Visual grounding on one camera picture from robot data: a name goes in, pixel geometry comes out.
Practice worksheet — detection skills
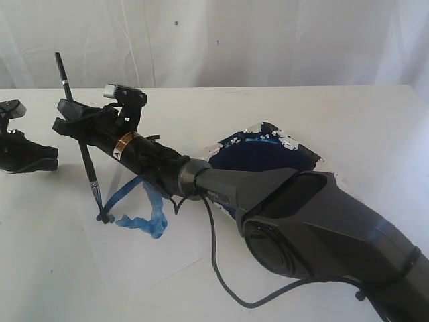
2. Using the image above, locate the black left camera cable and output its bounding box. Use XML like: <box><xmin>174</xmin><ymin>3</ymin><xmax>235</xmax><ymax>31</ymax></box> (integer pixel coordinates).
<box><xmin>0</xmin><ymin>110</ymin><xmax>14</xmax><ymax>135</ymax></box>

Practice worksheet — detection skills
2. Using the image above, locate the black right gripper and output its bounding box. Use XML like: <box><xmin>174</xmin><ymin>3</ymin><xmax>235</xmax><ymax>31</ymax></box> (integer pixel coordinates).
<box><xmin>52</xmin><ymin>99</ymin><xmax>147</xmax><ymax>168</ymax></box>

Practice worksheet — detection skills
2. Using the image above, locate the black paintbrush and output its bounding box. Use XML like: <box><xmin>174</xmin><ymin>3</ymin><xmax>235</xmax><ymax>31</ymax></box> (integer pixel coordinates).
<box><xmin>54</xmin><ymin>52</ymin><xmax>110</xmax><ymax>224</ymax></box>

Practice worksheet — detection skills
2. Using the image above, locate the white paper sheet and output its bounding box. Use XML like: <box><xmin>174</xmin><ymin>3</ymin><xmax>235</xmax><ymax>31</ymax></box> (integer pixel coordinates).
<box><xmin>68</xmin><ymin>144</ymin><xmax>242</xmax><ymax>297</ymax></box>

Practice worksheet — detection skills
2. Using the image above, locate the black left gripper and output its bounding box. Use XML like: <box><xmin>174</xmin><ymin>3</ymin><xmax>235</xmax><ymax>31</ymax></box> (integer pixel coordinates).
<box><xmin>1</xmin><ymin>131</ymin><xmax>58</xmax><ymax>174</ymax></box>

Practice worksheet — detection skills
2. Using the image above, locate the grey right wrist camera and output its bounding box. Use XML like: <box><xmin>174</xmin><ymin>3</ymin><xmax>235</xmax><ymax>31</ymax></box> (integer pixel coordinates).
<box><xmin>103</xmin><ymin>84</ymin><xmax>147</xmax><ymax>107</ymax></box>

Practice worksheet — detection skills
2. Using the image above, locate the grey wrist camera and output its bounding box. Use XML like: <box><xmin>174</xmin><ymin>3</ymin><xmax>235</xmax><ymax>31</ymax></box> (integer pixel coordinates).
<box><xmin>103</xmin><ymin>84</ymin><xmax>147</xmax><ymax>107</ymax></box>
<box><xmin>0</xmin><ymin>99</ymin><xmax>27</xmax><ymax>119</ymax></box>

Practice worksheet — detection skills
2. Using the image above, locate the white square paint dish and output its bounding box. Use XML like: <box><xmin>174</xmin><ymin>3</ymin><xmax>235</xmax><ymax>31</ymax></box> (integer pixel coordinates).
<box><xmin>202</xmin><ymin>122</ymin><xmax>339</xmax><ymax>222</ymax></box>

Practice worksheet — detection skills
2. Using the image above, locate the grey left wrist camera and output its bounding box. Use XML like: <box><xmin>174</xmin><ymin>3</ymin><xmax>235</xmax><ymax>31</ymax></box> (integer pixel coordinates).
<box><xmin>0</xmin><ymin>99</ymin><xmax>27</xmax><ymax>119</ymax></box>

